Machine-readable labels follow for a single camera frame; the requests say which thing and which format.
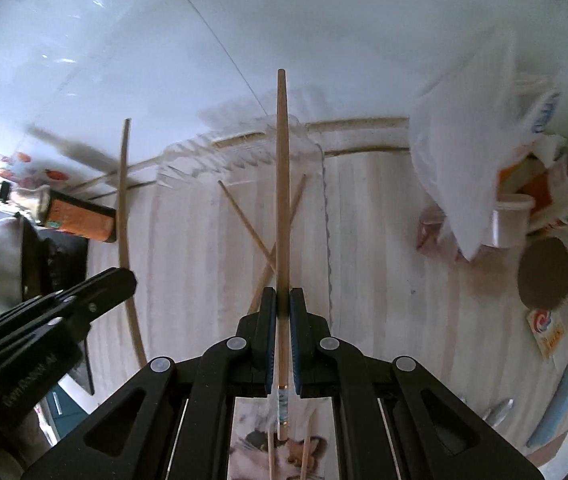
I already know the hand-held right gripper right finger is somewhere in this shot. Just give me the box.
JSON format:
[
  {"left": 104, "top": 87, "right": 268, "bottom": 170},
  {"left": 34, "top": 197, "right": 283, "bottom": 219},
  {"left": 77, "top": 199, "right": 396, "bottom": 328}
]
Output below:
[{"left": 290, "top": 287, "right": 546, "bottom": 480}]

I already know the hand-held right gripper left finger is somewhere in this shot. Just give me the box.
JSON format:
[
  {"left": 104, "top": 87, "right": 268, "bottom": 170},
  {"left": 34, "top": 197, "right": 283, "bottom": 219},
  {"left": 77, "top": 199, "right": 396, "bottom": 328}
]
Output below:
[{"left": 21, "top": 287, "right": 279, "bottom": 480}]

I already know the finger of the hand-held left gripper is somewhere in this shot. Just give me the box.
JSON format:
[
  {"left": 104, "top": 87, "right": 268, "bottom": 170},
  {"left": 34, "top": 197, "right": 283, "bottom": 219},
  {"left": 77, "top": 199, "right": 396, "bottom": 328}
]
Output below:
[
  {"left": 0, "top": 286, "right": 135, "bottom": 361},
  {"left": 0, "top": 267, "right": 137, "bottom": 333}
]

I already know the clear plastic utensil tray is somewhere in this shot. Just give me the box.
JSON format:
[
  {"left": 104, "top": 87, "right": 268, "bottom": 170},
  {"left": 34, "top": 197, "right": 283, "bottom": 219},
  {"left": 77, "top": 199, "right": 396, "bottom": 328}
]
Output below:
[{"left": 156, "top": 87, "right": 333, "bottom": 323}]

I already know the wooden chopstick with patterned end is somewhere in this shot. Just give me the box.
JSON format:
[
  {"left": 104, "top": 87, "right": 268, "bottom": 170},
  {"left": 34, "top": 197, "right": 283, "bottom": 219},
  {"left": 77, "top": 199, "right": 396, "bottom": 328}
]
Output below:
[{"left": 276, "top": 69, "right": 291, "bottom": 442}]

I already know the plain wooden chopstick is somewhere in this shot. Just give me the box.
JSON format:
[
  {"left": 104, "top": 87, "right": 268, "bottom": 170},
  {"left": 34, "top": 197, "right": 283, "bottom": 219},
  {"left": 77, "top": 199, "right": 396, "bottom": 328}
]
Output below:
[
  {"left": 247, "top": 175, "right": 307, "bottom": 480},
  {"left": 218, "top": 180, "right": 277, "bottom": 262}
]

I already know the orange cylindrical can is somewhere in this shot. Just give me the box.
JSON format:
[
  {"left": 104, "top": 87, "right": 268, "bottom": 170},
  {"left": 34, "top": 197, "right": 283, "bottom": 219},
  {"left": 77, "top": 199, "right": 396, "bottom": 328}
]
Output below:
[{"left": 35, "top": 186, "right": 118, "bottom": 244}]

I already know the metal wok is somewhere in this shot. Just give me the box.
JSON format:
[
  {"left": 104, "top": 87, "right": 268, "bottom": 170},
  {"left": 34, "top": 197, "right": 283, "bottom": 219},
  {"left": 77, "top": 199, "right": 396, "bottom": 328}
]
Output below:
[{"left": 0, "top": 213, "right": 40, "bottom": 313}]

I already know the cat print picture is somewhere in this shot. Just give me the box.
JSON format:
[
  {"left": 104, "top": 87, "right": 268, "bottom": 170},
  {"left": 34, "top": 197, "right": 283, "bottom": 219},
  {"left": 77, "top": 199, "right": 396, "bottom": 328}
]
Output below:
[{"left": 227, "top": 395, "right": 341, "bottom": 480}]

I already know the pink packet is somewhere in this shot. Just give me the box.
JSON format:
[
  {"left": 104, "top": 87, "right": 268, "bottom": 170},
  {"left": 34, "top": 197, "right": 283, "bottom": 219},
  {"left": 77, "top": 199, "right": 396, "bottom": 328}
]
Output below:
[{"left": 415, "top": 208, "right": 461, "bottom": 257}]

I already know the metal spoon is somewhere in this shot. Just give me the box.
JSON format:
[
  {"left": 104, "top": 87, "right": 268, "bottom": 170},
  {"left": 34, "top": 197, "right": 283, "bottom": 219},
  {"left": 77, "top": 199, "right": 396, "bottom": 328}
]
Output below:
[{"left": 480, "top": 398, "right": 515, "bottom": 427}]

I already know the white packet with red logo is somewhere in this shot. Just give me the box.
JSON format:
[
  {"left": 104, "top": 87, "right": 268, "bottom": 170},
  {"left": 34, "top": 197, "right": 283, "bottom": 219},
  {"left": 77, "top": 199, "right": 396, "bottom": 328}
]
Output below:
[{"left": 525, "top": 306, "right": 566, "bottom": 359}]

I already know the white plastic bag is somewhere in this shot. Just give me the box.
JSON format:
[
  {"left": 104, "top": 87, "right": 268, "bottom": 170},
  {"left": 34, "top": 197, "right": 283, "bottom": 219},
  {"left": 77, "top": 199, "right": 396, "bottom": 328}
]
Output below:
[{"left": 408, "top": 30, "right": 562, "bottom": 262}]

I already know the brown round lid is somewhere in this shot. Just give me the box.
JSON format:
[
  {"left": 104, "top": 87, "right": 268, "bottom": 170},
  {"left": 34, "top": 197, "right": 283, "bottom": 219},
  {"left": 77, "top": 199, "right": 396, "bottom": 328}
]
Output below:
[{"left": 517, "top": 236, "right": 568, "bottom": 311}]

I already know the light blue plastic utensil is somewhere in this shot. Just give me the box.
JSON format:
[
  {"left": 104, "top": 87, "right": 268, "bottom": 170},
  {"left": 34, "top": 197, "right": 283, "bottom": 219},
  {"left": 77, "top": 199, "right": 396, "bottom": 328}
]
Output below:
[{"left": 525, "top": 354, "right": 568, "bottom": 449}]

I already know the orange box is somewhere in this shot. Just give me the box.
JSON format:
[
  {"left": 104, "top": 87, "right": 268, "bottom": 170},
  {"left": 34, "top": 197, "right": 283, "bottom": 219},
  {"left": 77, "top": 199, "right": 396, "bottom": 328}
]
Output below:
[{"left": 497, "top": 156, "right": 551, "bottom": 196}]

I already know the colourful wall sticker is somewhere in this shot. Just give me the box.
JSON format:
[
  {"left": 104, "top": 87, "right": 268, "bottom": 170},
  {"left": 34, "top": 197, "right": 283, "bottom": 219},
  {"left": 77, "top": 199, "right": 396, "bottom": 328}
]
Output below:
[{"left": 0, "top": 148, "right": 70, "bottom": 188}]

